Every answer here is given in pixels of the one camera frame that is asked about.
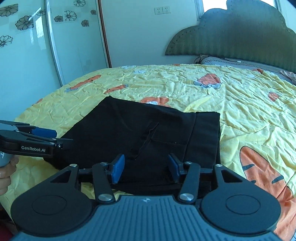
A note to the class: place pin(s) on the green padded headboard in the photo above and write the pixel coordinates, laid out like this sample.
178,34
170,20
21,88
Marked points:
233,37

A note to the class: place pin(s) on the black pants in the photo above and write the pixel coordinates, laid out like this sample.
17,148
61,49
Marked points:
143,136

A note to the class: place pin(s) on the grey pillow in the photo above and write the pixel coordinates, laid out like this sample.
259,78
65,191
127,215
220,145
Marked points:
240,63

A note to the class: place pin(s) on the white wall socket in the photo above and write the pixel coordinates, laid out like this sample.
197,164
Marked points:
166,10
158,10

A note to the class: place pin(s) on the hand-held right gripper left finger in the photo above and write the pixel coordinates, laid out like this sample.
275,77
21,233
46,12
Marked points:
118,168

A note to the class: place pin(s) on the person's left hand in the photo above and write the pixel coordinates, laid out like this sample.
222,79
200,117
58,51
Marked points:
5,178

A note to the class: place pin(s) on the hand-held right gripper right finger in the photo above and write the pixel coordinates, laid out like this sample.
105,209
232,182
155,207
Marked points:
174,167

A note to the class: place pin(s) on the yellow carrot print blanket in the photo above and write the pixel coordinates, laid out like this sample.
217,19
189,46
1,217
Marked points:
249,120

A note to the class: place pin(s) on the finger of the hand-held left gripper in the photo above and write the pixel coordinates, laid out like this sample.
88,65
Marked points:
62,142
44,133

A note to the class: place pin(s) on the pink cloth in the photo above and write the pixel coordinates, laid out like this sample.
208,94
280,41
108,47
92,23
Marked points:
290,76

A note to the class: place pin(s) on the window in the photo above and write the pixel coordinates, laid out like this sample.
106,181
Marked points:
215,4

